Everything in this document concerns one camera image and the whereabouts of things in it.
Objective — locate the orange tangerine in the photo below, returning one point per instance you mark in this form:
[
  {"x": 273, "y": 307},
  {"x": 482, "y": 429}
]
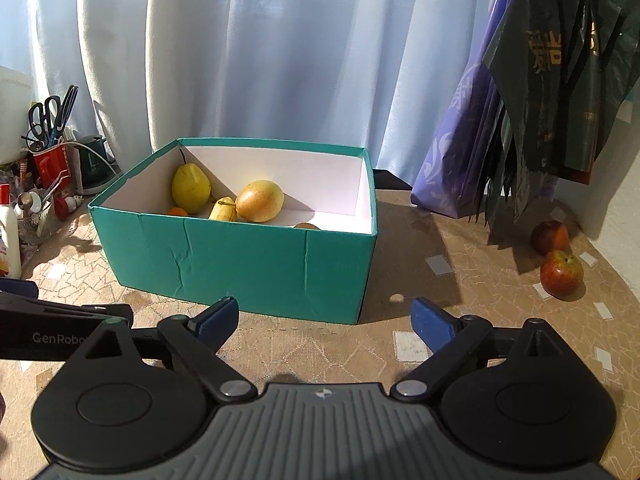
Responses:
[{"x": 177, "y": 211}]

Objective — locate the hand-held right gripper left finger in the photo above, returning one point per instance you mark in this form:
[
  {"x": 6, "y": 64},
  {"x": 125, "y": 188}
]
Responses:
[{"x": 215, "y": 322}]

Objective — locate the brown kiwi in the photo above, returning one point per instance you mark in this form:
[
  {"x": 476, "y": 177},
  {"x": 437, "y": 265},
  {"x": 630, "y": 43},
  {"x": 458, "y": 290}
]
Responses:
[{"x": 307, "y": 226}]

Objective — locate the yellow pear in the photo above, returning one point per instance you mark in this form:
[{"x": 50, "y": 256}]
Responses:
[{"x": 260, "y": 200}]

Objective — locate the purple paper bag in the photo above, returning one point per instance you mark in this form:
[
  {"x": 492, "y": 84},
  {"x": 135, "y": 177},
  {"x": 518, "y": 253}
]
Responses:
[{"x": 450, "y": 160}]

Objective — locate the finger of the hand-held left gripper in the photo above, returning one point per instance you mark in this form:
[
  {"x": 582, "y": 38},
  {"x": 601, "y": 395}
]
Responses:
[{"x": 20, "y": 288}]

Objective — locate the red pen cup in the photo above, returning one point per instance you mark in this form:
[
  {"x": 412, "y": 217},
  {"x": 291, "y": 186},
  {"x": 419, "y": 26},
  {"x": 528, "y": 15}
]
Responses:
[{"x": 52, "y": 165}]

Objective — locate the dark green electric appliance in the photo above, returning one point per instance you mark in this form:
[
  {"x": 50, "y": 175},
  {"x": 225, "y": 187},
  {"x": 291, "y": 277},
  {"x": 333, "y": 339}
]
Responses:
[{"x": 97, "y": 165}]

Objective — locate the teal cardboard box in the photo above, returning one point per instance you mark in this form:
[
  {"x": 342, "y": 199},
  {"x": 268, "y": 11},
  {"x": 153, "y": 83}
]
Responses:
[{"x": 240, "y": 270}]

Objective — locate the glass jar with spoons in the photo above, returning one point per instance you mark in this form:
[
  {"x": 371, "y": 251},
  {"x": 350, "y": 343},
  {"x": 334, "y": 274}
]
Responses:
[{"x": 35, "y": 220}]

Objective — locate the large green pear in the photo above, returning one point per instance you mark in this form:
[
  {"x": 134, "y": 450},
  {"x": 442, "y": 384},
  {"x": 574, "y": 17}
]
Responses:
[{"x": 191, "y": 187}]

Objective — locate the small red white bottle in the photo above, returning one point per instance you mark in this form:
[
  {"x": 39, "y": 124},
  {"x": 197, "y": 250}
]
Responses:
[{"x": 67, "y": 207}]

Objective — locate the dark green plastic bag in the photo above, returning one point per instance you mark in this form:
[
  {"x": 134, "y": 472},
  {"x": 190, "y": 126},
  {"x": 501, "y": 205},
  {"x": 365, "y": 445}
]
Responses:
[{"x": 550, "y": 85}]

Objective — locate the light blue curtain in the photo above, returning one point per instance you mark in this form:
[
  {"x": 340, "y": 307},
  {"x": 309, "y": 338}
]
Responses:
[{"x": 250, "y": 60}]

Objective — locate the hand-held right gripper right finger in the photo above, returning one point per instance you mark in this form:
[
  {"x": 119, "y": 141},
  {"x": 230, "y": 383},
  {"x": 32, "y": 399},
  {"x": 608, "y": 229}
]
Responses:
[{"x": 435, "y": 324}]

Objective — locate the black scissors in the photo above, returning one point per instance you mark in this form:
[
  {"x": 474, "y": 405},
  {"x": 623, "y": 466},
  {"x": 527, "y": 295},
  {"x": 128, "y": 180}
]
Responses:
[{"x": 44, "y": 120}]

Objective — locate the red apple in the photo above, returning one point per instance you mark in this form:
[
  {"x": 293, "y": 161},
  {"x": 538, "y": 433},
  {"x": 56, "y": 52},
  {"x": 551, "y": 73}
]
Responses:
[
  {"x": 562, "y": 272},
  {"x": 550, "y": 237}
]

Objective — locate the yellow banana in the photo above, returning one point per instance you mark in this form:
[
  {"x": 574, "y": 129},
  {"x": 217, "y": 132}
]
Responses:
[{"x": 222, "y": 210}]

